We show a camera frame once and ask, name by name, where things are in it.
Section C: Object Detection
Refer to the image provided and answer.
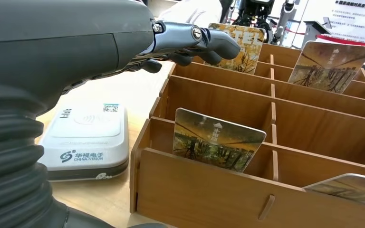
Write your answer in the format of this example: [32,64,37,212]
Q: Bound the hotel-print key card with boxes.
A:
[205,22,266,75]

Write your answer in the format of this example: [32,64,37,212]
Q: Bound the grey stanchion post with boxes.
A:
[271,0,297,45]

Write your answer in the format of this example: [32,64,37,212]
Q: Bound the wooden card organizer box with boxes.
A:
[129,42,365,228]

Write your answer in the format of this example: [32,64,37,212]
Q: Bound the white grey card reader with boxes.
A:
[37,103,130,182]

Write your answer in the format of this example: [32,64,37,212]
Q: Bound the red rope barrier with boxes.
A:
[275,27,306,36]

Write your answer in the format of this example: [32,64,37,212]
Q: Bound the black humanoid robot legs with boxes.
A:
[231,0,276,43]

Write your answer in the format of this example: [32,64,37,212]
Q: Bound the grey lectern kiosk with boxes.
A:
[301,17,332,48]

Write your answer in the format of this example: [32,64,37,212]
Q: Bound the white text banner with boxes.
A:
[308,0,365,65]

